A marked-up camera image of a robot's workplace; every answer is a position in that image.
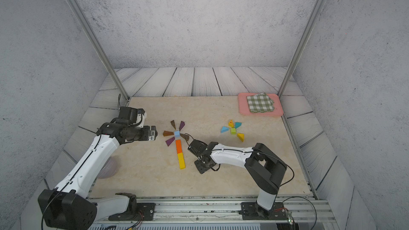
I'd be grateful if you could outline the brown small wooden block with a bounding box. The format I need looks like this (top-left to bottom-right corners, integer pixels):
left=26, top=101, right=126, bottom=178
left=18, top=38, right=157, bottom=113
left=163, top=131, right=174, bottom=136

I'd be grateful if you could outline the purple rectangular wooden block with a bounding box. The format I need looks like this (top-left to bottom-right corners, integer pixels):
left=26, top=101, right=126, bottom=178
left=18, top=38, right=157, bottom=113
left=166, top=137, right=175, bottom=146

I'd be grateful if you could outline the brown slanted wooden block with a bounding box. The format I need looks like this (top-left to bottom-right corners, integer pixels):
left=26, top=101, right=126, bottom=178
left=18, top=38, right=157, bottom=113
left=180, top=134, right=190, bottom=142

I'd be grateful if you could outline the dark brown rectangular block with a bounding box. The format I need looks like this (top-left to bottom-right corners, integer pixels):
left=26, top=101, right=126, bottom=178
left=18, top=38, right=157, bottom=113
left=170, top=120, right=176, bottom=130

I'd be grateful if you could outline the yellow long wooden block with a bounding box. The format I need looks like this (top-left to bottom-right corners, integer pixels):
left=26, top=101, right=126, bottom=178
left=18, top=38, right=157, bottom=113
left=177, top=152, right=186, bottom=169

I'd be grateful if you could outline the orange long wooden block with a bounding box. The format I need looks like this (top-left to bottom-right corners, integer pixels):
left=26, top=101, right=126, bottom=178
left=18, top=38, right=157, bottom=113
left=175, top=139, right=183, bottom=154

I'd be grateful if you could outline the light blue triangle block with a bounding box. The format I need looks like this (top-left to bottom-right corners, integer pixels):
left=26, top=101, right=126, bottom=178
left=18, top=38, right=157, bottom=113
left=220, top=126, right=230, bottom=133

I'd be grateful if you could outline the yellow triangle wooden block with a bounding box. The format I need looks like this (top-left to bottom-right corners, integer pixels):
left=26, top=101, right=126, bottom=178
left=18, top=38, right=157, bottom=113
left=236, top=133, right=245, bottom=142

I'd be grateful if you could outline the teal triangle wooden block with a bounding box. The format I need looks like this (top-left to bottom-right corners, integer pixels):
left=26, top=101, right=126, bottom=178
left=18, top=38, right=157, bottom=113
left=234, top=122, right=242, bottom=129

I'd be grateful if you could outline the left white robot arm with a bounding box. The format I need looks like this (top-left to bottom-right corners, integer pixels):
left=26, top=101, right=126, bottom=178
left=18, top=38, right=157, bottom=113
left=38, top=122, right=158, bottom=230

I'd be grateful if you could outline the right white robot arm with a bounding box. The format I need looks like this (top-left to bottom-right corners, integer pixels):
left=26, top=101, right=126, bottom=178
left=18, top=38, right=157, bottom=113
left=188, top=139, right=288, bottom=214

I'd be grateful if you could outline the lilac bowl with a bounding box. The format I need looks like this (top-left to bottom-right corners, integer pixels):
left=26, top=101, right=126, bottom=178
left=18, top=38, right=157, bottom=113
left=97, top=157, right=118, bottom=179

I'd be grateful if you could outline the green checkered cloth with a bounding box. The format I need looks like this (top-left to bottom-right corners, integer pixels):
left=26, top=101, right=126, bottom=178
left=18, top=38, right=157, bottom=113
left=247, top=93, right=275, bottom=114

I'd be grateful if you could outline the pink tray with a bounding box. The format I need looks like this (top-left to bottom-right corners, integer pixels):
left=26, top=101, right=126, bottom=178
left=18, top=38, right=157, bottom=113
left=238, top=93, right=283, bottom=117

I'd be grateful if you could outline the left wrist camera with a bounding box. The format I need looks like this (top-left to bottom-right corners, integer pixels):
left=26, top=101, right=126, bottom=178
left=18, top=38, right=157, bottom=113
left=116, top=106, right=146, bottom=127

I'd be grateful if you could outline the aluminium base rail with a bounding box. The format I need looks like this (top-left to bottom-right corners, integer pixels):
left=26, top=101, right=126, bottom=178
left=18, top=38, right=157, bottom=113
left=77, top=197, right=339, bottom=230

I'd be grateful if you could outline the left aluminium frame post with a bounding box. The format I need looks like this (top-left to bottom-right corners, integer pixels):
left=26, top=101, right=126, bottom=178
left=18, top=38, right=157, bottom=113
left=66, top=0, right=130, bottom=102

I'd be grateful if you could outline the aluminium frame post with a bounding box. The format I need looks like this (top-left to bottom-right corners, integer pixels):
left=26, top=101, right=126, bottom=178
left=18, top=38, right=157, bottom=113
left=278, top=0, right=326, bottom=98
left=66, top=0, right=130, bottom=102

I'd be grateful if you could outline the right aluminium frame post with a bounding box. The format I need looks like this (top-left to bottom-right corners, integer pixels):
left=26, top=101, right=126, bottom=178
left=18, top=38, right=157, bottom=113
left=278, top=0, right=326, bottom=98

